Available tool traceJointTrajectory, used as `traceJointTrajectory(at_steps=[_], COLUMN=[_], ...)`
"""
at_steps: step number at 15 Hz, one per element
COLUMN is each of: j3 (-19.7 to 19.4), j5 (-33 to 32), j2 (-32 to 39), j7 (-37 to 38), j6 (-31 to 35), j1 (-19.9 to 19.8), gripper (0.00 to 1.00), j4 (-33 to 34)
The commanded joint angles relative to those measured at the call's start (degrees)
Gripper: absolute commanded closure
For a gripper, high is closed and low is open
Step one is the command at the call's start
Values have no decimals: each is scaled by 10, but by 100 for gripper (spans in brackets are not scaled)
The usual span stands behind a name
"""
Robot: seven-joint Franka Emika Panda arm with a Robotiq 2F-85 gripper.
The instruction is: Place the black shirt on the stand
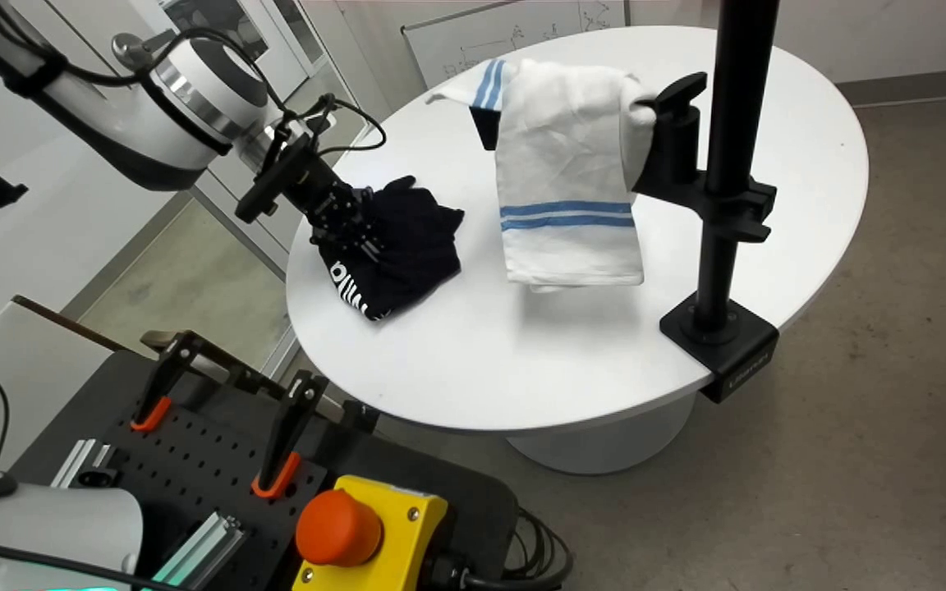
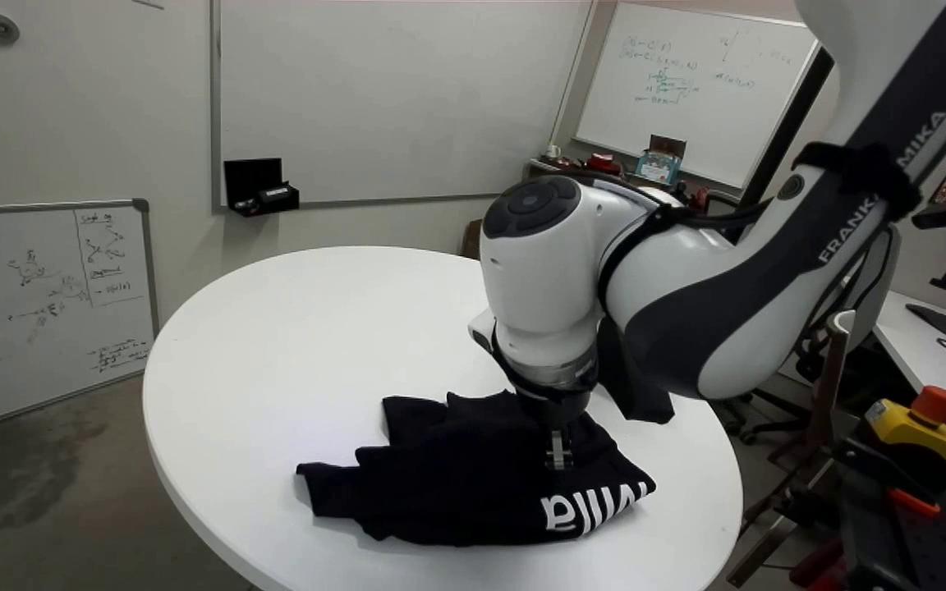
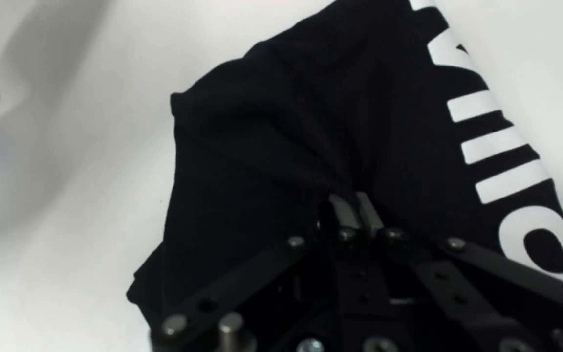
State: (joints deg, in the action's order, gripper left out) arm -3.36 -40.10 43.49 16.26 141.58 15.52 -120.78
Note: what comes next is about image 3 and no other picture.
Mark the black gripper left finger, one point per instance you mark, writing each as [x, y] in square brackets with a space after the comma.
[342, 260]

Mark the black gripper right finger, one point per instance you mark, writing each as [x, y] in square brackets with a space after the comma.
[488, 265]

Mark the black shirt with white print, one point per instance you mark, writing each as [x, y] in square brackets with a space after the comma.
[293, 117]

